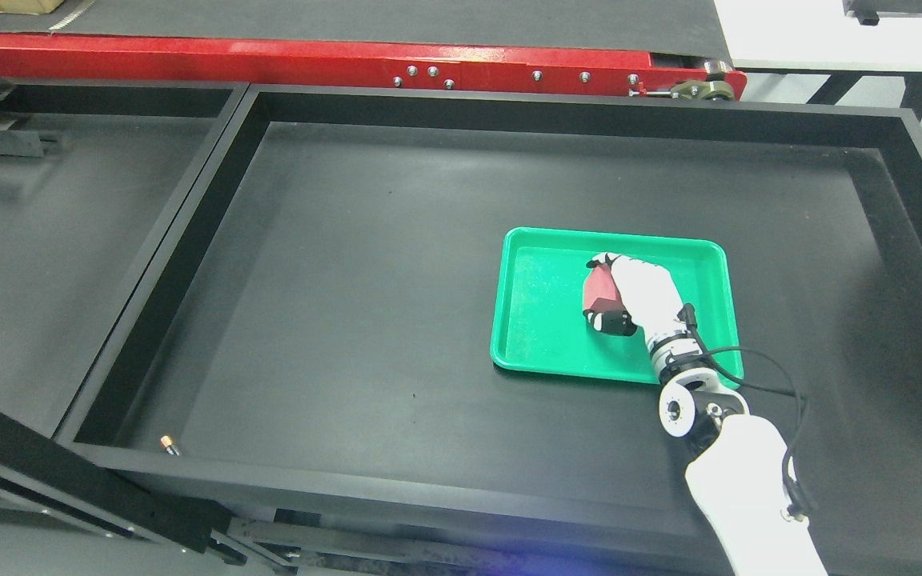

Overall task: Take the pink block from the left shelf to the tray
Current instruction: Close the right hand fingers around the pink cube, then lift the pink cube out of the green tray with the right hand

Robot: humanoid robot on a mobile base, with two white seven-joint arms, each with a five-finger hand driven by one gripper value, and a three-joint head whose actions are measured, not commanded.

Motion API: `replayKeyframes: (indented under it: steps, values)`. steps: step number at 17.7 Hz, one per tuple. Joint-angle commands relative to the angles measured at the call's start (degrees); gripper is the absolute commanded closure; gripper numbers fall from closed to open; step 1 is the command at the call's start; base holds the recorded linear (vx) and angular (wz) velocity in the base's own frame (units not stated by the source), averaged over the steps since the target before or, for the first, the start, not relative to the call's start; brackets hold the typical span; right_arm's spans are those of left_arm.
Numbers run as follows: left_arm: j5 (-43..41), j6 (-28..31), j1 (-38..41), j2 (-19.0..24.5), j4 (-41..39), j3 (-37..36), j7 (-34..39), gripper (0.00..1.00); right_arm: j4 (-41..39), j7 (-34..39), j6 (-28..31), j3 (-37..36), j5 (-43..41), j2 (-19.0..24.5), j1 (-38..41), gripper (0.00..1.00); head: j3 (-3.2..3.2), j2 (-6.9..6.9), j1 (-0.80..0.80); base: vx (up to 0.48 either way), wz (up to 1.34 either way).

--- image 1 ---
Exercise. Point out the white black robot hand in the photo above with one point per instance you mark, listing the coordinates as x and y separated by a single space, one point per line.
651 299

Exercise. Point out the pink foam block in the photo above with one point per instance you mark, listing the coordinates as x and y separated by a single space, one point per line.
600 293

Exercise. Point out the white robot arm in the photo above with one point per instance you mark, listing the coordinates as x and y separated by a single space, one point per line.
736 475

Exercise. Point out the green plastic tray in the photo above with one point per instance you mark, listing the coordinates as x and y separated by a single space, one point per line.
539 325

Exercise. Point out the black metal shelf right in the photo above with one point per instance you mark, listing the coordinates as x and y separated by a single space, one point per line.
314 330

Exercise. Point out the black metal shelf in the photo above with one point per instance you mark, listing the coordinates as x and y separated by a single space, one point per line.
79 226
314 330

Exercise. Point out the black metal shelf left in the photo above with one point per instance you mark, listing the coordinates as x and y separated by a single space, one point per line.
79 226

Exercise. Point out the red conveyor frame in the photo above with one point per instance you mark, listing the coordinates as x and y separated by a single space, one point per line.
521 70

